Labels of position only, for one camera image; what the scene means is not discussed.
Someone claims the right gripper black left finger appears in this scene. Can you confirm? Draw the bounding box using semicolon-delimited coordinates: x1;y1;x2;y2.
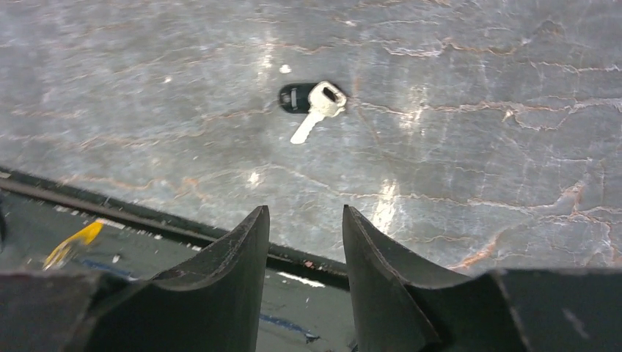
1;205;270;351

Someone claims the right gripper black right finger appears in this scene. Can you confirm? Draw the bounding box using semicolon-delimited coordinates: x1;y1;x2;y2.
342;205;621;351

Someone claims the key with black tag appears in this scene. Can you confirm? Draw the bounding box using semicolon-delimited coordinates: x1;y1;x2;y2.
277;81;347;144

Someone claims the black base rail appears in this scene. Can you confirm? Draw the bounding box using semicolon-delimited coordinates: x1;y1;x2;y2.
1;167;358;351

